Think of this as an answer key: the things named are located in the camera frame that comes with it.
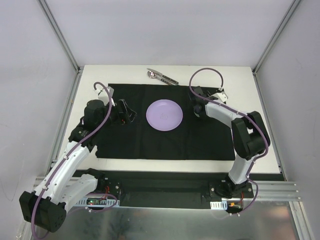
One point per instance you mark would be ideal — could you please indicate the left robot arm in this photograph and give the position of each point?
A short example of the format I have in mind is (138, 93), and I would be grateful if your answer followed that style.
(48, 204)

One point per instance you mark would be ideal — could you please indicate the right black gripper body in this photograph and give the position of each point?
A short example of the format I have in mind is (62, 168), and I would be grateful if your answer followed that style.
(198, 95)

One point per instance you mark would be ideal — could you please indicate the right aluminium frame post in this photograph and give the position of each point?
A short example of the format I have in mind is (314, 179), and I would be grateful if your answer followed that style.
(277, 34)

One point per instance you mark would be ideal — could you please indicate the purple plate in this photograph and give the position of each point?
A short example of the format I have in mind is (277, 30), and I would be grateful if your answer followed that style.
(164, 115)

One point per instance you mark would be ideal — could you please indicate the metal spoon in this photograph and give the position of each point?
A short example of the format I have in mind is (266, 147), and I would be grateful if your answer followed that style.
(154, 76)

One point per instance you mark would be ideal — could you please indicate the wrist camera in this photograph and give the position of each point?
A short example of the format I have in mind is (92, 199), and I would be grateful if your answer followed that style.
(219, 96)
(104, 94)

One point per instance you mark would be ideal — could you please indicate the left aluminium frame post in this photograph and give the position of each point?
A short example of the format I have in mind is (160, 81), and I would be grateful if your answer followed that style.
(59, 34)

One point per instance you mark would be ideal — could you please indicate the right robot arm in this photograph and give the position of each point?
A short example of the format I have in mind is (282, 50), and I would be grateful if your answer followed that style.
(249, 136)

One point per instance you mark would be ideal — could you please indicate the aluminium frame post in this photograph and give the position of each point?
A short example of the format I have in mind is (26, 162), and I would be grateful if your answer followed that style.
(277, 34)
(59, 34)

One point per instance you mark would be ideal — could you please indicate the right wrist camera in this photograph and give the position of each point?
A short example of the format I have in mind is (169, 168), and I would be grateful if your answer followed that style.
(219, 96)

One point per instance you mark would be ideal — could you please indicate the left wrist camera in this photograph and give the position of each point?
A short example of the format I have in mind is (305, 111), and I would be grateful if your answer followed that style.
(104, 94)

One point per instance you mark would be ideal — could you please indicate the aluminium rail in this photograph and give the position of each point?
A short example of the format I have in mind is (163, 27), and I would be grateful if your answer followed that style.
(278, 191)

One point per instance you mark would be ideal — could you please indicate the black cloth placemat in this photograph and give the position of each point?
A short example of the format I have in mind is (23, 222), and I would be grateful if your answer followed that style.
(194, 139)

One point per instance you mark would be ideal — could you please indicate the black handled knife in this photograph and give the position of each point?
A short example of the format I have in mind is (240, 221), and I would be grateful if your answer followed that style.
(163, 76)

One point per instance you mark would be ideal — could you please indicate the left white cable duct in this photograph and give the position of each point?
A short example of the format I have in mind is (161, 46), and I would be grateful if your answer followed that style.
(97, 202)

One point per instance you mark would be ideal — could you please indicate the right white cable duct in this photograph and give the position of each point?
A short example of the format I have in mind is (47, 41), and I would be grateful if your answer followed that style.
(219, 205)

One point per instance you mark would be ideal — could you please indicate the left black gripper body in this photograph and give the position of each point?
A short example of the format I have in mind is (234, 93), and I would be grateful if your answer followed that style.
(122, 111)

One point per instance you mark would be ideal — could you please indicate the white cable duct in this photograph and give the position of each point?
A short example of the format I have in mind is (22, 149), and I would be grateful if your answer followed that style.
(97, 202)
(219, 205)

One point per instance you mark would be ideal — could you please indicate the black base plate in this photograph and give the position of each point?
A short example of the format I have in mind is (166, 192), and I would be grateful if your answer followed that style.
(171, 190)

